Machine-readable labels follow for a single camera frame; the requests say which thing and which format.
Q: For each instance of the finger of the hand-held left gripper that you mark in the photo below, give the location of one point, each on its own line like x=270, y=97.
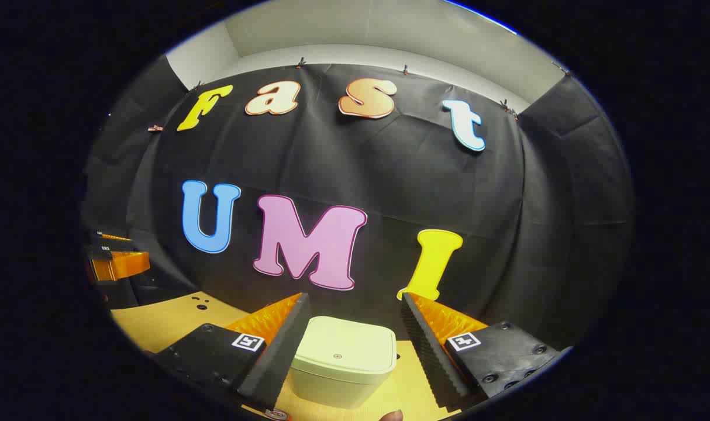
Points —
x=114, y=240
x=124, y=264

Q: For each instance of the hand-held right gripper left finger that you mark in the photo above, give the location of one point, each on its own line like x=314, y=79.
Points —
x=279, y=356

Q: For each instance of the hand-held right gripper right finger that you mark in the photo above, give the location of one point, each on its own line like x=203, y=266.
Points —
x=428, y=356

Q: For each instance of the wooden desktop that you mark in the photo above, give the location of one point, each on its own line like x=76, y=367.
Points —
x=168, y=321

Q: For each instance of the green desktop garbage bin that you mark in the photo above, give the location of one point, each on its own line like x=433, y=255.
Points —
x=343, y=356

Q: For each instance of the black backdrop cloth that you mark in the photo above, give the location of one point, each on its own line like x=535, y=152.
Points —
x=390, y=193

